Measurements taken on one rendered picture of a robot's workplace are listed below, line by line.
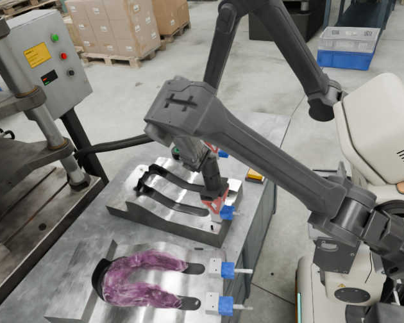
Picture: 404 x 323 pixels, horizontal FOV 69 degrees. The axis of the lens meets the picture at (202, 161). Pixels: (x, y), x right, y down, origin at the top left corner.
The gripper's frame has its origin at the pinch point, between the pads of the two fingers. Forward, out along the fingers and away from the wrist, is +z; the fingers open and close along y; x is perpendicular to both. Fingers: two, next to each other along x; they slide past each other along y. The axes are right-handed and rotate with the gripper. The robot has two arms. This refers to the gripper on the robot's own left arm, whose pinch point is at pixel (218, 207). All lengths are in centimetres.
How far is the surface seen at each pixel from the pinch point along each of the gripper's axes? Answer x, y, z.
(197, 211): -10.0, -0.5, 4.2
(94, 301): -25.6, 39.6, 7.6
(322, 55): -6, -328, 33
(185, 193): -17.8, -6.9, 1.9
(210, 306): 7.1, 28.2, 11.0
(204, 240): -5.7, 5.7, 11.4
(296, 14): -48, -400, -10
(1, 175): -81, 21, -20
